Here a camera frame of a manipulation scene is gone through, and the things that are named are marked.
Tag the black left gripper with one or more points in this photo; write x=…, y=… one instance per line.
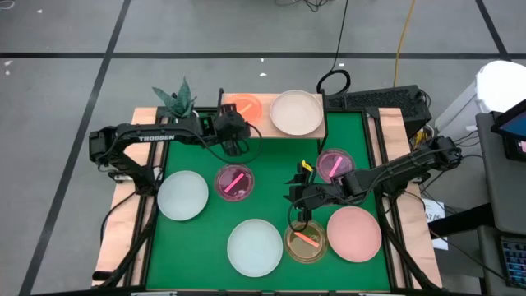
x=232, y=127

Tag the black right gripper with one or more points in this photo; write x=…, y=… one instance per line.
x=312, y=194

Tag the translucent magenta plate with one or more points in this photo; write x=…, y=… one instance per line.
x=234, y=183
x=335, y=162

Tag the translucent red-orange plate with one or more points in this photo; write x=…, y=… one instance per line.
x=246, y=104

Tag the translucent amber plate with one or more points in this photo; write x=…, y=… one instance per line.
x=306, y=244

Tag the pink plate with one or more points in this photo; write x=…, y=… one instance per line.
x=354, y=234

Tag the pale green plate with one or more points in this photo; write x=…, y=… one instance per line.
x=183, y=195
x=255, y=248

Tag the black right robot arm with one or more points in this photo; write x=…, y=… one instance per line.
x=411, y=162

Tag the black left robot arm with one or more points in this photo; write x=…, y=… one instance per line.
x=156, y=137

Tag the yellow tape tag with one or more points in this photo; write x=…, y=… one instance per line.
x=306, y=165

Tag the green table mat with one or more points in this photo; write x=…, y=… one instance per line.
x=263, y=197

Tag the green snake plant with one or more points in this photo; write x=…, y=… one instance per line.
x=176, y=100

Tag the black computer case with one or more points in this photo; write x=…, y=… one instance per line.
x=382, y=103

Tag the white paper sheet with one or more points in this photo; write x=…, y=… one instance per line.
x=435, y=214

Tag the grey side desk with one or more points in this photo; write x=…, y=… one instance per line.
x=501, y=193

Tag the black screen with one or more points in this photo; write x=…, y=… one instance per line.
x=513, y=127

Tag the backlit keyboard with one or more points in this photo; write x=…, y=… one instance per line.
x=515, y=263

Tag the white bin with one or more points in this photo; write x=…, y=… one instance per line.
x=501, y=82

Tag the wooden shelf with black frame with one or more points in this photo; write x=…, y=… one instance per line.
x=267, y=131

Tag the black aluminium table frame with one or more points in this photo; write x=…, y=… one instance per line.
x=100, y=276

